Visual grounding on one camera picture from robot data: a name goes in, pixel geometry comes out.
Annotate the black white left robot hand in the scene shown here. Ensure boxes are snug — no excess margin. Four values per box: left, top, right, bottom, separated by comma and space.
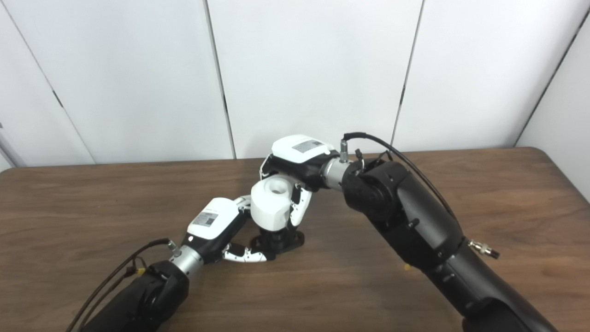
182, 195, 272, 266

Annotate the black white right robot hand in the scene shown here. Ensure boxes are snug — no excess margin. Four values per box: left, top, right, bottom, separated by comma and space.
259, 134, 342, 229

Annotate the round white plastic piece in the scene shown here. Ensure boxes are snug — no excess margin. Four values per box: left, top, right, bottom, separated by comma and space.
250, 175, 295, 232

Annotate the black flanged holder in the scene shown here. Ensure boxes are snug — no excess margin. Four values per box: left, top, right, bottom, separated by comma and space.
249, 226, 306, 259

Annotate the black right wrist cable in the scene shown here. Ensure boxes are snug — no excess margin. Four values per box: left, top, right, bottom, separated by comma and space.
340, 132, 501, 260

